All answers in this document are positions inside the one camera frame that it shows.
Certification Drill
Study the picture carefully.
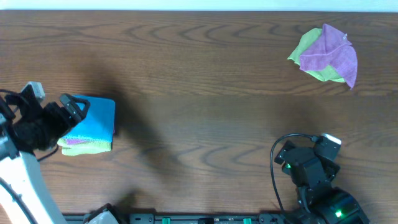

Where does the blue microfiber cloth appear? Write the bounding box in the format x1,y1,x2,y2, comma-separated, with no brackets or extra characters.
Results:
63,95,116,142

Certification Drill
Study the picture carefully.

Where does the green folded cloth left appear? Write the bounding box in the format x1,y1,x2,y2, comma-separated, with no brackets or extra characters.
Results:
57,139,112,156

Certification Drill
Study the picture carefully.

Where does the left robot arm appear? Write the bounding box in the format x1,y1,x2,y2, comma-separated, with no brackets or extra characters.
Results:
1,91,124,223

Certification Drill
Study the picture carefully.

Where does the purple cloth right pile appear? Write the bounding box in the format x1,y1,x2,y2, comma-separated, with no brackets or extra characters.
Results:
299,24,358,89

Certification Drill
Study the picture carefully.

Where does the purple folded cloth left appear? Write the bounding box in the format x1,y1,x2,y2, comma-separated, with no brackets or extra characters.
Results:
65,130,116,146

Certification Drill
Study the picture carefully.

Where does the green cloth right pile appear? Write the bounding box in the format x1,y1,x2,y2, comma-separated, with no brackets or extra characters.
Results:
287,27,346,83

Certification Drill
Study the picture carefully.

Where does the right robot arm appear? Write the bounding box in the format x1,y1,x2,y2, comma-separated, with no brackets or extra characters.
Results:
274,136,370,224

